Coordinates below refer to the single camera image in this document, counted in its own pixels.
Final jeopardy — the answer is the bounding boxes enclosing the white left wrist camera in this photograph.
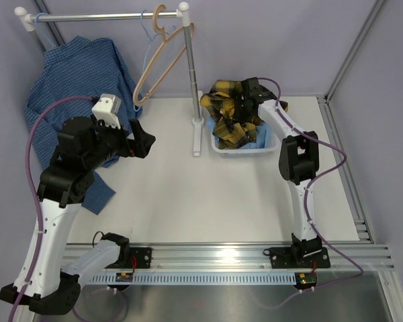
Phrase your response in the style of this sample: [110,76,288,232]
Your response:
[91,93,122,129]

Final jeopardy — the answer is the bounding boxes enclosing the wooden hanger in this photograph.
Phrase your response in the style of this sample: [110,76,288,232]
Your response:
[132,1,195,108]

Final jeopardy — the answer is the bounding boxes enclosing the blue checkered shirt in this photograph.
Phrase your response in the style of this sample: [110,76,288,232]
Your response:
[23,36,144,216]

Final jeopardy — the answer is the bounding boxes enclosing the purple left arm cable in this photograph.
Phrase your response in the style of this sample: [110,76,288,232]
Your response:
[7,95,130,322]

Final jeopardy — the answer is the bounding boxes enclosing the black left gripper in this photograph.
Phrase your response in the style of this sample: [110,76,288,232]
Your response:
[83,115,155,171]

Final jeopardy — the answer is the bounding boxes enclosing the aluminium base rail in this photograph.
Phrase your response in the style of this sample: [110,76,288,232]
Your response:
[56,241,396,271]

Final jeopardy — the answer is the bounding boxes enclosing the white clothes rack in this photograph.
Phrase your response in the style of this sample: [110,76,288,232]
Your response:
[14,1,205,157]

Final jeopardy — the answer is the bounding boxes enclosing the light blue shirt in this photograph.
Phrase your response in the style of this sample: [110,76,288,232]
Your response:
[207,117,276,150]

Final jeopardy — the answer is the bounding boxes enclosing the light blue wire hanger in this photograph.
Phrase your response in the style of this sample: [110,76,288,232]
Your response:
[132,9,179,111]

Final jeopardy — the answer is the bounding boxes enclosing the yellow plaid shirt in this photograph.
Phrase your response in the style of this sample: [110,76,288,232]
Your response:
[200,80,277,148]

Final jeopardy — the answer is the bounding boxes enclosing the aluminium frame post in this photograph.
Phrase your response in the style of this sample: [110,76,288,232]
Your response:
[317,0,389,182]

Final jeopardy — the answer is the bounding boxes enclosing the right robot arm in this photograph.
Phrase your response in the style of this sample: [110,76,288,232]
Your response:
[236,77,330,269]

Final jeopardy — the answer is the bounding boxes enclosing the white plastic basket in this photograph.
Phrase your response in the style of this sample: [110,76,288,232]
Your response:
[210,129,279,158]

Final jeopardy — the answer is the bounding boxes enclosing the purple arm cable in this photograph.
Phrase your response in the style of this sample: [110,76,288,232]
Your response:
[255,77,365,309]
[7,95,130,322]

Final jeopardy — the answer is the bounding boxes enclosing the white slotted cable duct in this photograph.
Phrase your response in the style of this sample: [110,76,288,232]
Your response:
[88,271,296,285]

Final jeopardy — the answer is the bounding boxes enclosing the blue wire hanger left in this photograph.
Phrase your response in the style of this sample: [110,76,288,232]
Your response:
[34,12,58,51]

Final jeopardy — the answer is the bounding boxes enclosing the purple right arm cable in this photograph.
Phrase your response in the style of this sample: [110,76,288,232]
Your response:
[255,77,365,309]

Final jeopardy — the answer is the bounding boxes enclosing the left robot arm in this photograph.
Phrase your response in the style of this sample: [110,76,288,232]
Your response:
[0,117,156,315]

